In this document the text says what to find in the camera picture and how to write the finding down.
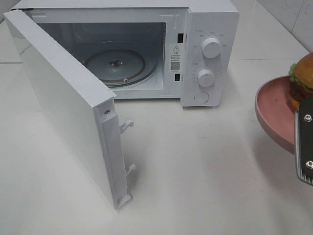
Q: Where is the white warning label sticker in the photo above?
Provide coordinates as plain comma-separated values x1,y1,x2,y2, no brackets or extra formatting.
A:
167,44,183,72

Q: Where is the lower white timer knob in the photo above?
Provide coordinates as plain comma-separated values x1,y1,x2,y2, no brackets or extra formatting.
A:
198,69,215,87

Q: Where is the glass microwave turntable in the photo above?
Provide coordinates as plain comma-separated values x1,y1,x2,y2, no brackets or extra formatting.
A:
84,41,161,88

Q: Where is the upper white power knob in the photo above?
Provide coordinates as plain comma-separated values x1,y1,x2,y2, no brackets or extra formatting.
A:
201,36,222,59

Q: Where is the toy hamburger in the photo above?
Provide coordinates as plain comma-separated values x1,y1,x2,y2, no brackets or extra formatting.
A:
288,52,313,113

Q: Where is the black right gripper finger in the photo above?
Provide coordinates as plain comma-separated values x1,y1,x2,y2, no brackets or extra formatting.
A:
294,97,313,185

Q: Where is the round white door button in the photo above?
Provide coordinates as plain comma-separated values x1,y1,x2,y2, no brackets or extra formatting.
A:
194,92,209,104

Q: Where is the pink round plate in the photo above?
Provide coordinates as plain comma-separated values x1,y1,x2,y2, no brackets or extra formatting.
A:
255,76,295,154

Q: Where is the white microwave door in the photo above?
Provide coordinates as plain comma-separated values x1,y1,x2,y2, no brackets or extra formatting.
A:
4,10,135,209

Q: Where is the white microwave oven body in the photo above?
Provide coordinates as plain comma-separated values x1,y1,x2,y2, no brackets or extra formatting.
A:
9,0,239,107

